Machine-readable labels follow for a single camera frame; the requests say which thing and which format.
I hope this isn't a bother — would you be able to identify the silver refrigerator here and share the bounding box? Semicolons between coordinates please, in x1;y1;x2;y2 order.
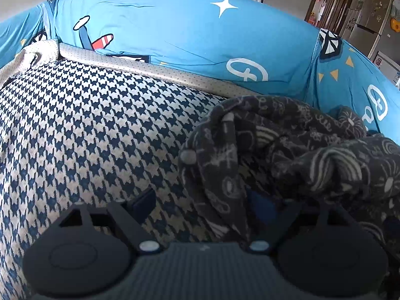
340;0;400;60

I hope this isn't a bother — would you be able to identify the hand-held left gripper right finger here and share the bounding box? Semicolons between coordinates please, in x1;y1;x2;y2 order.
247;190;356;254

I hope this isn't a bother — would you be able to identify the blue printed sofa cover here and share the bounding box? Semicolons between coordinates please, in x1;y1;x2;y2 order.
0;0;400;138

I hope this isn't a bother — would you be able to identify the houndstooth sofa seat cover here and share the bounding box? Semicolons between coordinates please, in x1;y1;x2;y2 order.
0;39;282;300

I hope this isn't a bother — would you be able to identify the white chest freezer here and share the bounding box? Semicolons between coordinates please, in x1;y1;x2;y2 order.
373;51;400;85

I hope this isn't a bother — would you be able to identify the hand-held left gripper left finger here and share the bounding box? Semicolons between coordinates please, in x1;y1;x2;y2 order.
57;188;162;255

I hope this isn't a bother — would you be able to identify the grey patterned fleece jacket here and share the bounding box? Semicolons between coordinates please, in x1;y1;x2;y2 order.
177;95;400;300

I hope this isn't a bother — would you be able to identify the wooden door with dark frame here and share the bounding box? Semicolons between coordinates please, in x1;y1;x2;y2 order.
304;0;357;35

